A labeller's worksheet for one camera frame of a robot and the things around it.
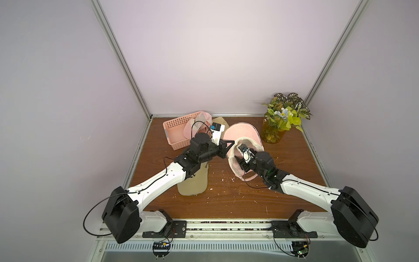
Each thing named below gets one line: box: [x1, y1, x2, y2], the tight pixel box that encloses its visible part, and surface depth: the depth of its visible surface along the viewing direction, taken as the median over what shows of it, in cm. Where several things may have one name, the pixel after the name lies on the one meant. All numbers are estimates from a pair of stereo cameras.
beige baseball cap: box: [176, 161, 209, 196], surface depth 87 cm
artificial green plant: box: [261, 92, 313, 133], surface depth 94 cm
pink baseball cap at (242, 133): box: [223, 122, 265, 182], surface depth 74 cm
